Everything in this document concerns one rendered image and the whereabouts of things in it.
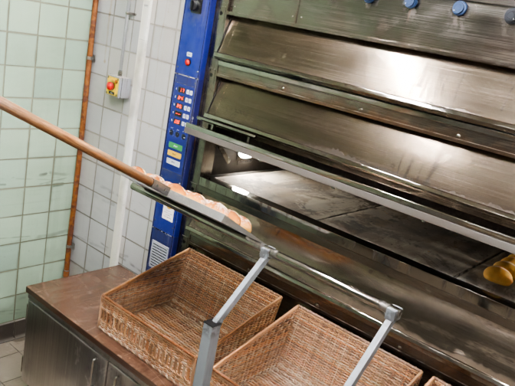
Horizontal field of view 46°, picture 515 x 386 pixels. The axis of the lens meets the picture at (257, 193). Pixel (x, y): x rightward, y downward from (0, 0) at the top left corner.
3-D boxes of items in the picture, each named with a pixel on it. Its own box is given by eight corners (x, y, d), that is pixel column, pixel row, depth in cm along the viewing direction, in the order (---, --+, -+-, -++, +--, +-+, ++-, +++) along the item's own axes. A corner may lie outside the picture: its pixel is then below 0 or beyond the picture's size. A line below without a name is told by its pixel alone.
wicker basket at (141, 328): (180, 299, 283) (189, 245, 276) (273, 355, 251) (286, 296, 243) (93, 327, 246) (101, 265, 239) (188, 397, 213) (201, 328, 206)
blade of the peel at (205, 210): (221, 222, 194) (224, 214, 195) (114, 171, 226) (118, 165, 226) (272, 249, 224) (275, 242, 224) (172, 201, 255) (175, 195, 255)
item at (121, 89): (116, 94, 302) (119, 74, 300) (129, 99, 296) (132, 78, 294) (104, 93, 297) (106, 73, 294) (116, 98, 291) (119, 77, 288)
